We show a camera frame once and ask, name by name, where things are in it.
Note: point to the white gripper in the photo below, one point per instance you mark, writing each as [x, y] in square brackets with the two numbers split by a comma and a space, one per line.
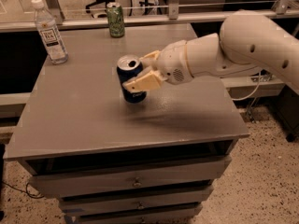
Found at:
[172, 62]

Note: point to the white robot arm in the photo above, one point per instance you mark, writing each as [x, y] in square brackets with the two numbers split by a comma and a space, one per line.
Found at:
[246, 44]

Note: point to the green soda can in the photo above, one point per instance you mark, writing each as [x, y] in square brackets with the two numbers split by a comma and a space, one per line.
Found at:
[115, 19]

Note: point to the clear plastic water bottle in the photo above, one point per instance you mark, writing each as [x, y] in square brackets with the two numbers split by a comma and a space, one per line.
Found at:
[49, 33]

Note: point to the grey drawer cabinet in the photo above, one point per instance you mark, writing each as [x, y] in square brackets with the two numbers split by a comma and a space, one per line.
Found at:
[76, 119]

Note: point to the top grey drawer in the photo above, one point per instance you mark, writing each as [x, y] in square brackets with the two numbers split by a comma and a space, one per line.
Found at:
[151, 175]

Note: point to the grey drawer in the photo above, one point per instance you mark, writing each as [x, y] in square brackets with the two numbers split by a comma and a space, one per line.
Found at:
[136, 201]
[145, 216]
[151, 175]

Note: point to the middle grey drawer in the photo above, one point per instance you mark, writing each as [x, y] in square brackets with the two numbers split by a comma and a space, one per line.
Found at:
[136, 201]

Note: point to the bottom grey drawer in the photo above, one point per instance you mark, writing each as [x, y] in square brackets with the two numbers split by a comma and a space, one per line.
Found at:
[145, 216]

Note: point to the metal railing frame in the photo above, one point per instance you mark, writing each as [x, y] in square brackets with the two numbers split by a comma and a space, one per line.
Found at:
[18, 15]

